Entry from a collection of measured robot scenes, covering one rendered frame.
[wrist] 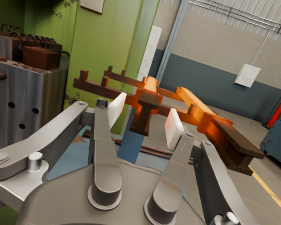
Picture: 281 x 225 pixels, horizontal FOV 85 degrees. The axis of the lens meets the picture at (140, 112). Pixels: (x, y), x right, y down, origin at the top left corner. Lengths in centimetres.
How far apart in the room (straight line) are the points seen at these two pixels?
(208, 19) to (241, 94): 322
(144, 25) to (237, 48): 617
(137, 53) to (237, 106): 672
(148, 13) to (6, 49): 85
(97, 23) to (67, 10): 43
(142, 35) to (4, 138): 98
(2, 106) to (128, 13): 62
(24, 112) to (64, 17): 68
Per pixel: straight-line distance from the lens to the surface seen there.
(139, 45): 121
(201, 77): 680
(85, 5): 79
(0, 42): 79
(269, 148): 389
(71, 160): 50
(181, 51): 656
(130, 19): 78
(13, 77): 71
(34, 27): 127
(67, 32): 119
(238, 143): 20
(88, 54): 79
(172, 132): 18
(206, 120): 27
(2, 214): 117
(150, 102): 19
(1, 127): 82
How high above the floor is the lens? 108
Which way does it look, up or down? 20 degrees down
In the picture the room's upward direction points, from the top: 18 degrees clockwise
